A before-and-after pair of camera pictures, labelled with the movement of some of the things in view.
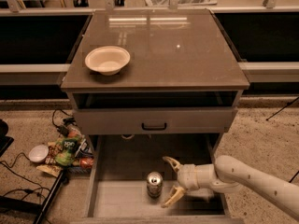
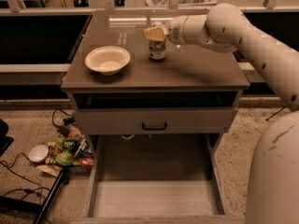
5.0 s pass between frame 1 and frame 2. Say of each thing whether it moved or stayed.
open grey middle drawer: stayed
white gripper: moved
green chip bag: stayed
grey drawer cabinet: stayed
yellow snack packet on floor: stayed
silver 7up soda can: moved
